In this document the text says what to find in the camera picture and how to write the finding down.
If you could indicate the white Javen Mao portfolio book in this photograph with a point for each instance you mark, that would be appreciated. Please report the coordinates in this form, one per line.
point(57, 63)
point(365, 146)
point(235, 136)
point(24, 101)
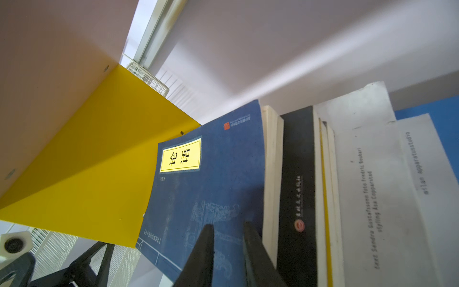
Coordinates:
point(437, 191)

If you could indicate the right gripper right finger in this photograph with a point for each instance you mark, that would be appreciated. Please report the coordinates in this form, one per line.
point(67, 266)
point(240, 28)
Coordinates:
point(260, 271)

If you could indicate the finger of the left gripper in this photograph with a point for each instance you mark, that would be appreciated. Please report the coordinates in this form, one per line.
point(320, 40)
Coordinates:
point(80, 272)
point(19, 272)

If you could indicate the dark purple portrait book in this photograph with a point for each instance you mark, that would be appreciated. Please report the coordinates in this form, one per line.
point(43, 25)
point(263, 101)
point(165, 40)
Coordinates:
point(335, 229)

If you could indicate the black book white characters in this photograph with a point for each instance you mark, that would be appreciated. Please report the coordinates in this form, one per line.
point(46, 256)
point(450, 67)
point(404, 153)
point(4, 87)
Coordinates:
point(297, 255)

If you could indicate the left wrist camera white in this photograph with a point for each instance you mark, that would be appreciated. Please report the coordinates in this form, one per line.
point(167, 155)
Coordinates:
point(13, 245)

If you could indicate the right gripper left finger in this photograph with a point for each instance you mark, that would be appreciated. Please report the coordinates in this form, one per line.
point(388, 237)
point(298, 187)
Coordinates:
point(198, 270)

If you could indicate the yellow paperback book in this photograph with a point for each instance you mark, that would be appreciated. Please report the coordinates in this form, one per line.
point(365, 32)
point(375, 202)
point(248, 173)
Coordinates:
point(326, 198)

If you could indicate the white wire basket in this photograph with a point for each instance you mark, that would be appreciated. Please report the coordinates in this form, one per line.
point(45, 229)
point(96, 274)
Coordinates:
point(167, 84)

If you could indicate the yellow pink blue bookshelf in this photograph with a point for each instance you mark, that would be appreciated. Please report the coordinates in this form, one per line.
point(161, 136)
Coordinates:
point(79, 133)

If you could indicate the white mesh two-tier rack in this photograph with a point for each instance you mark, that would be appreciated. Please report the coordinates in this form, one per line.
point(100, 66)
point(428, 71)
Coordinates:
point(55, 251)

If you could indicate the white Chokladfabriken book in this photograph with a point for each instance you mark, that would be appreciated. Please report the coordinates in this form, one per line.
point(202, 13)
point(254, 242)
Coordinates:
point(383, 233)

